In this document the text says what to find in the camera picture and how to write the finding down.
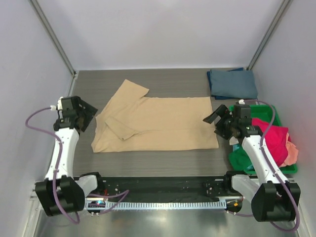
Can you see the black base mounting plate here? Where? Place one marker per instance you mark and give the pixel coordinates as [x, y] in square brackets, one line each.
[168, 189]

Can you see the right aluminium frame post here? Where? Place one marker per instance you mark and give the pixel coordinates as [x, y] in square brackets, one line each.
[280, 13]

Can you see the green t shirt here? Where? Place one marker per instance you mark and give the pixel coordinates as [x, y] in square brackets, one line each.
[240, 161]

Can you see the beige t shirt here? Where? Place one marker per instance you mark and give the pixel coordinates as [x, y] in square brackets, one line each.
[131, 121]

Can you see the white t shirt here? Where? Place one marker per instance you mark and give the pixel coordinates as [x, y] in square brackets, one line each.
[233, 141]

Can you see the aluminium frame post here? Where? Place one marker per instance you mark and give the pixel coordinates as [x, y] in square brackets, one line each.
[51, 33]
[280, 13]

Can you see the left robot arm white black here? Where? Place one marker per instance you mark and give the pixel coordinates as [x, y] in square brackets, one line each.
[59, 192]

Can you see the folded grey-blue t shirt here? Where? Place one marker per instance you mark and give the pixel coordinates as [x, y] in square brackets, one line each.
[238, 84]

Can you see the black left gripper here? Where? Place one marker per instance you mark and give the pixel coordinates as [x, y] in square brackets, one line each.
[90, 112]

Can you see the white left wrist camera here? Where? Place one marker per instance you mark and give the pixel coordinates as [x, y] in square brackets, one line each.
[58, 106]

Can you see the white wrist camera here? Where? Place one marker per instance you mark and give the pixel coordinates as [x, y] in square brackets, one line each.
[58, 106]
[241, 102]

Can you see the light blue t shirt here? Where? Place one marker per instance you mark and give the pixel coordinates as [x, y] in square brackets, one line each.
[236, 147]

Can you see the slotted cable duct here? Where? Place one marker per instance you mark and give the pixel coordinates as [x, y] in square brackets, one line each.
[101, 205]

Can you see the magenta t shirt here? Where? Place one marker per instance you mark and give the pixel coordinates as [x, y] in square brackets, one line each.
[275, 141]

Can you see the salmon pink t shirt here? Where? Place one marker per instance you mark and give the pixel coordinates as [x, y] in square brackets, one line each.
[292, 153]

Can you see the green plastic bin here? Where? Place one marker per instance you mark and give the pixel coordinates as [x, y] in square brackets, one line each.
[261, 116]

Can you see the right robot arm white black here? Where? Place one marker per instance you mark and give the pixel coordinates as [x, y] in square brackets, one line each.
[274, 198]

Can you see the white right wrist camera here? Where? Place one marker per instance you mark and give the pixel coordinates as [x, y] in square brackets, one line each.
[241, 102]

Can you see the left aluminium frame post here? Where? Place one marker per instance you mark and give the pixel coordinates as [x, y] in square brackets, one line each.
[51, 33]

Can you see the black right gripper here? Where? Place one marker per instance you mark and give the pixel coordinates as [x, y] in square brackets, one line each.
[220, 111]

